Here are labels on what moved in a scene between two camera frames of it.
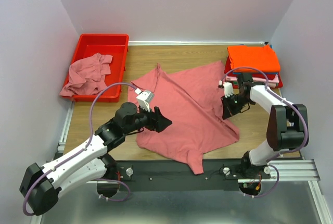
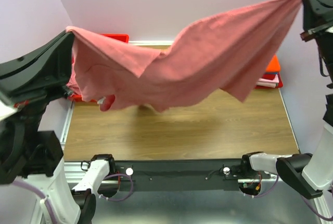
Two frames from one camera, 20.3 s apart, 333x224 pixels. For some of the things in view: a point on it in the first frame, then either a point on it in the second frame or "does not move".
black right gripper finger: (226, 112) → (313, 17)
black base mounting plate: (178, 175) does not move
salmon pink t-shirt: (191, 99) → (226, 52)
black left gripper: (153, 119) → (24, 88)
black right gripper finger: (229, 113) → (321, 3)
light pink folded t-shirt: (272, 81) does not move
